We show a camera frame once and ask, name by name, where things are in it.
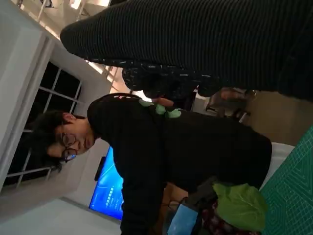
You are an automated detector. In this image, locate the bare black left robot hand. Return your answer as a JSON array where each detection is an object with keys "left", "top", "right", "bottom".
[{"left": 166, "top": 176, "right": 220, "bottom": 235}]

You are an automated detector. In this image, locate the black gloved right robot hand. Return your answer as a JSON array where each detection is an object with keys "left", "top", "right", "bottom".
[{"left": 60, "top": 0, "right": 313, "bottom": 103}]

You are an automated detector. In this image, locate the red toy grape bunch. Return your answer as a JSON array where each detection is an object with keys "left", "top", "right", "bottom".
[{"left": 201, "top": 183, "right": 269, "bottom": 235}]

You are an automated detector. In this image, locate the person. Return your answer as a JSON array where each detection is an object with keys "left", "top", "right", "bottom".
[{"left": 23, "top": 93, "right": 296, "bottom": 235}]

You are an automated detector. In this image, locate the green leafy toy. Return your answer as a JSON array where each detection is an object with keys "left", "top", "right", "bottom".
[{"left": 138, "top": 97, "right": 183, "bottom": 120}]

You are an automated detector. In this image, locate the blue lit monitor screen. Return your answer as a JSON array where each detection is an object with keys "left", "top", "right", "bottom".
[{"left": 88, "top": 145, "right": 125, "bottom": 221}]

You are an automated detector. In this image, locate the green cutting mat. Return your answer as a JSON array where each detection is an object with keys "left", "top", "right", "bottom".
[{"left": 260, "top": 127, "right": 313, "bottom": 235}]

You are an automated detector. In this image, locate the white framed window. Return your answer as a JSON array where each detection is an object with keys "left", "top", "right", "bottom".
[{"left": 3, "top": 61, "right": 83, "bottom": 188}]

